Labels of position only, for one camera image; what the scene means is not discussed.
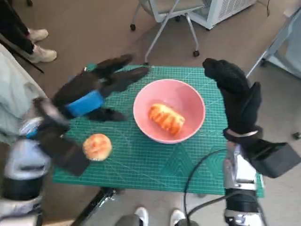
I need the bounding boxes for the grey wheeled office chair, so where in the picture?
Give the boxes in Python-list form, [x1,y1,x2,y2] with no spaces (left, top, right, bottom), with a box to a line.
[130,0,207,65]

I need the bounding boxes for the seated person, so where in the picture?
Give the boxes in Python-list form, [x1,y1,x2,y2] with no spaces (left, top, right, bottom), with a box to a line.
[0,43,48,144]

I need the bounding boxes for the thin black floor cable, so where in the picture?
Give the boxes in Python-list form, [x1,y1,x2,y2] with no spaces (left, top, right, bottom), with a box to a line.
[257,0,271,16]

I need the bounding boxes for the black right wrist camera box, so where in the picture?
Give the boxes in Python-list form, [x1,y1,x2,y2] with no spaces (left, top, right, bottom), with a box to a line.
[244,138,301,179]

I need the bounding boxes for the long striped toy bread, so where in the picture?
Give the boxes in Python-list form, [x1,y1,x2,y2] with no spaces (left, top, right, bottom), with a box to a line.
[148,103,186,137]

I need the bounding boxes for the white shoe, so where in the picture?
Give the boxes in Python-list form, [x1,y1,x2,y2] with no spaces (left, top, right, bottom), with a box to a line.
[169,209,185,226]
[134,206,149,226]

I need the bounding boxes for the standing person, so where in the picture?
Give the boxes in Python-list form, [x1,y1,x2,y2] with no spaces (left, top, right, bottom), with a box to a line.
[0,0,57,64]

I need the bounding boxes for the tan wooden board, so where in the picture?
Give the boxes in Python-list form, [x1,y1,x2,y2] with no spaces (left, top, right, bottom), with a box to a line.
[48,219,76,226]

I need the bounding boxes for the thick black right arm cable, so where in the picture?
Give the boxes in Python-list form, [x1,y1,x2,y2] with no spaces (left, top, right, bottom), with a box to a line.
[187,190,269,226]

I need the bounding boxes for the green cutting mat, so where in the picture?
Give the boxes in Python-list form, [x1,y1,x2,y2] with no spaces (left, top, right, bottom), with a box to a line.
[52,65,264,197]

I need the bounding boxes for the pink bowl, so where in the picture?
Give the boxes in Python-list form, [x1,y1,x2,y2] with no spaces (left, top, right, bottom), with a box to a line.
[133,79,206,145]

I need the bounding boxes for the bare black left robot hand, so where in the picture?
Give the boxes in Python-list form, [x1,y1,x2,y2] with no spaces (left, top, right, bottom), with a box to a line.
[53,54,151,122]

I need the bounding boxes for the black slanted stand leg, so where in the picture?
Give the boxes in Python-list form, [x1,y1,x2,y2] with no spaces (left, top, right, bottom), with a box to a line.
[4,44,45,73]

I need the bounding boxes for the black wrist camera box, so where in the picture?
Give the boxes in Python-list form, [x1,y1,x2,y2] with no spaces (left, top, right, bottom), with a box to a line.
[244,138,301,179]
[39,127,91,177]

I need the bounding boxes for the round toy bread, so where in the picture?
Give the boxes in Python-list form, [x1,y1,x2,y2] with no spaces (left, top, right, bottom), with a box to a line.
[82,133,113,162]

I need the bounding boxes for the black folding table brace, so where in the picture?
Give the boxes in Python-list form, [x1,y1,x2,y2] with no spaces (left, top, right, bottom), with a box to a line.
[72,187,127,226]

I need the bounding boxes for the white perforated cabinet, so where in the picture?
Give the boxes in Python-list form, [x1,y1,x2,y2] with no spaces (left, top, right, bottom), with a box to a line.
[188,0,257,30]

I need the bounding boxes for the white flat sheet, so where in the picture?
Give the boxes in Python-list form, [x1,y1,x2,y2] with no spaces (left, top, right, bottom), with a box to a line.
[283,1,301,17]

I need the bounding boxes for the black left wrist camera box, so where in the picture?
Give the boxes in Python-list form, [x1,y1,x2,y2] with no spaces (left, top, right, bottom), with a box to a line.
[39,127,91,177]

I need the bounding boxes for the white mesh chair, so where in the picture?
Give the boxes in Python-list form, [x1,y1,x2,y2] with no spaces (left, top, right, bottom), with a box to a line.
[246,9,301,80]

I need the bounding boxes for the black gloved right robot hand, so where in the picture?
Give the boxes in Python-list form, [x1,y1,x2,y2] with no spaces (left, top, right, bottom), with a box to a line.
[202,58,262,136]

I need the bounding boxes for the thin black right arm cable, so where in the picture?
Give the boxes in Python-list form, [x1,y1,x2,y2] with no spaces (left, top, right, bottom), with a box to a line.
[183,148,228,226]

